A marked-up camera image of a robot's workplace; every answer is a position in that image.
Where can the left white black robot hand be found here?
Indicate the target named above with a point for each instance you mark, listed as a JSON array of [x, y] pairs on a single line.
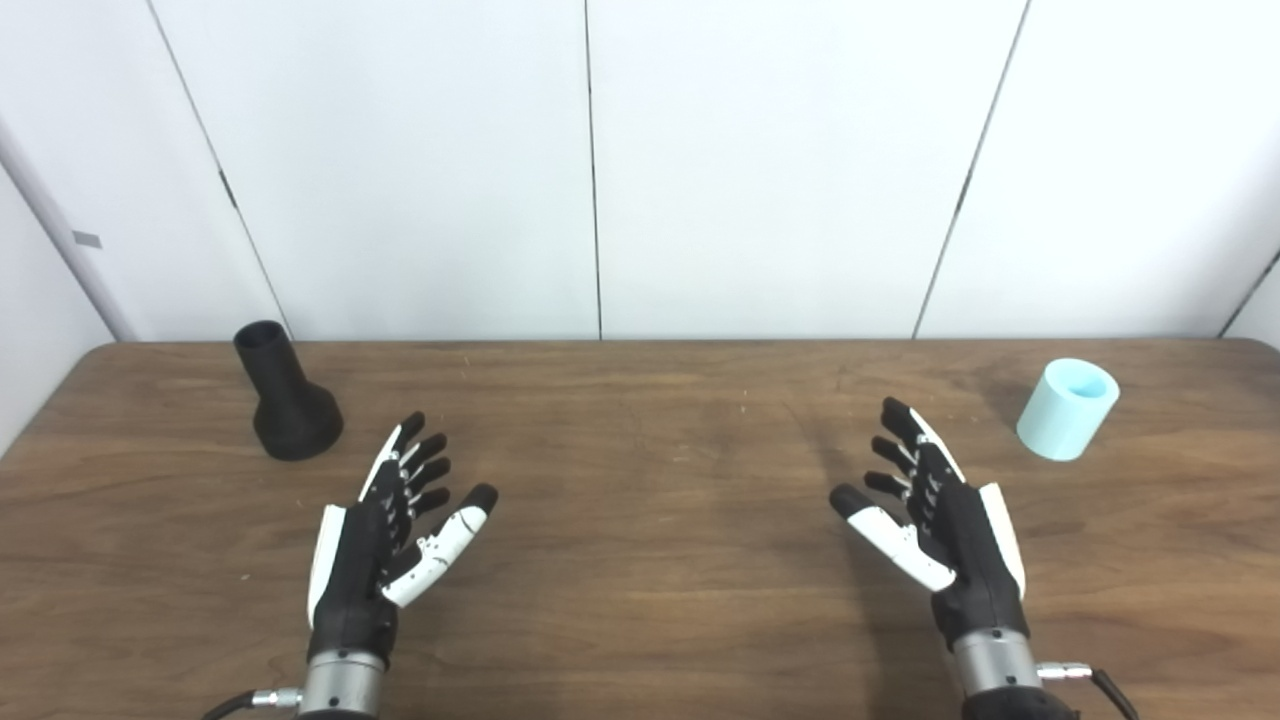
[[355, 570]]

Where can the black flared nozzle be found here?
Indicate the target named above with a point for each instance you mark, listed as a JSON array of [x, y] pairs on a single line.
[[295, 420]]

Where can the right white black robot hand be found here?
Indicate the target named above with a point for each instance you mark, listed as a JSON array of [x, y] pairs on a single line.
[[975, 560]]

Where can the light blue cylinder cup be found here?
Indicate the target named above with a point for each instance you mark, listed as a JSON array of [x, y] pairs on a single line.
[[1062, 420]]

